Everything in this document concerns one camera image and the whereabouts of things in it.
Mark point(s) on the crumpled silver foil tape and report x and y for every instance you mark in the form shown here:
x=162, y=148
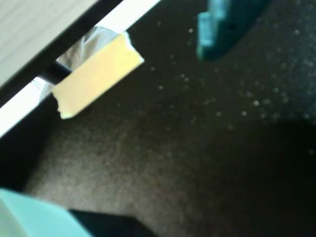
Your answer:
x=84, y=49

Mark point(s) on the beige masking tape piece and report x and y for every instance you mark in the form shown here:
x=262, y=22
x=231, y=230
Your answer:
x=96, y=74

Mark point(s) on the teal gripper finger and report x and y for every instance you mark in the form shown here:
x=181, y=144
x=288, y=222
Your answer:
x=222, y=32
x=29, y=217

